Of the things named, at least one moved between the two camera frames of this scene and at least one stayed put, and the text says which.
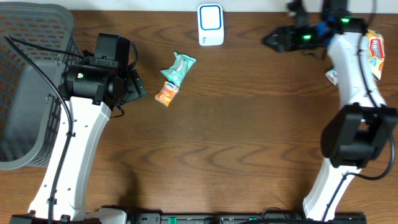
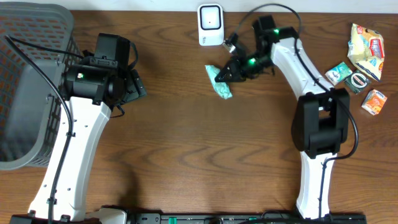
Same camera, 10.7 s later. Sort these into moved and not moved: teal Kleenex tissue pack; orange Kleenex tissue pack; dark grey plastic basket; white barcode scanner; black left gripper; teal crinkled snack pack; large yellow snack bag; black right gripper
Moved: orange Kleenex tissue pack; black right gripper; teal crinkled snack pack
Not moved: white barcode scanner; large yellow snack bag; dark grey plastic basket; black left gripper; teal Kleenex tissue pack
